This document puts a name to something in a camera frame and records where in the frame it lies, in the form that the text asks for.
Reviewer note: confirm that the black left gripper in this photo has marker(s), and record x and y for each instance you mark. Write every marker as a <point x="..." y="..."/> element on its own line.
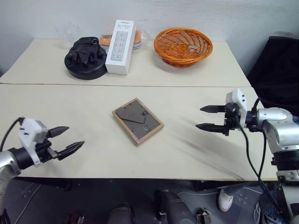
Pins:
<point x="45" y="150"/>

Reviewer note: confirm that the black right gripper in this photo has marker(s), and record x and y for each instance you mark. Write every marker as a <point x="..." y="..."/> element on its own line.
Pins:
<point x="231" y="120"/>

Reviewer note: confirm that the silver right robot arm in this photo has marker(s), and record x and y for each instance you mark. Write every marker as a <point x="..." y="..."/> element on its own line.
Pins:
<point x="276" y="119"/>

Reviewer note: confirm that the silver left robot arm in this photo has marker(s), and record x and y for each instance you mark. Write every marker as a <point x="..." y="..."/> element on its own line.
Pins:
<point x="5" y="163"/>

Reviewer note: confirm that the orange woven basket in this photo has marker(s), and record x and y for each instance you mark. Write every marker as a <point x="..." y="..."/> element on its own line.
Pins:
<point x="182" y="62"/>

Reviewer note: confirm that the black round base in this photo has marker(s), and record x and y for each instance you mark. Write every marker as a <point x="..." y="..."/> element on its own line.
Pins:
<point x="81" y="72"/>

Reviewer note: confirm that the small clear plastic piece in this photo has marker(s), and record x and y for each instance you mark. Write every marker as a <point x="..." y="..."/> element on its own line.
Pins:
<point x="192" y="48"/>

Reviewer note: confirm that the black chair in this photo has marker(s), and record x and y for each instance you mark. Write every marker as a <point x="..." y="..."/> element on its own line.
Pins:
<point x="278" y="70"/>

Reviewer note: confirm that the white shoe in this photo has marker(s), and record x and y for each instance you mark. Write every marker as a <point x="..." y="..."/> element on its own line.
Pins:
<point x="224" y="200"/>

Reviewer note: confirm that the small dark rounded shape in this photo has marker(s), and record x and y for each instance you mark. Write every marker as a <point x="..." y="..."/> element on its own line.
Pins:
<point x="121" y="214"/>

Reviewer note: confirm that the black glove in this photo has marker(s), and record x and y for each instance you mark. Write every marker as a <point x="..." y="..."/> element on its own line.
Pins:
<point x="86" y="49"/>

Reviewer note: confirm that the large dark rounded shape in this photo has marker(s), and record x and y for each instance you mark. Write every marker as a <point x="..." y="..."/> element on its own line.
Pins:
<point x="172" y="207"/>

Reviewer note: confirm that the orange bowl stack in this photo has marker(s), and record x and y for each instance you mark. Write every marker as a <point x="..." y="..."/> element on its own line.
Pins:
<point x="105" y="40"/>

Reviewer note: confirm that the white power strip box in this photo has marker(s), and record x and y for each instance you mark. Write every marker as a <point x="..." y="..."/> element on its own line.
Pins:
<point x="119" y="46"/>

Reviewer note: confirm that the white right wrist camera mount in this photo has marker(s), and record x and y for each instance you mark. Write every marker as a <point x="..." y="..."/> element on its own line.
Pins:
<point x="238" y="98"/>

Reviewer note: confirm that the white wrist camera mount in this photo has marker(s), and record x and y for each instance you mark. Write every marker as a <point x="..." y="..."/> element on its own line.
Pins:
<point x="238" y="98"/>
<point x="30" y="130"/>

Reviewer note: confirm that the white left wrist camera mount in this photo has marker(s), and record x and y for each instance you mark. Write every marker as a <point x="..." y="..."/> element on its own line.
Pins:
<point x="30" y="130"/>

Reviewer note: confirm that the wooden picture frame face down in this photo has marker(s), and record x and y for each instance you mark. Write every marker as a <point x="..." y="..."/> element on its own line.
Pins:
<point x="136" y="120"/>

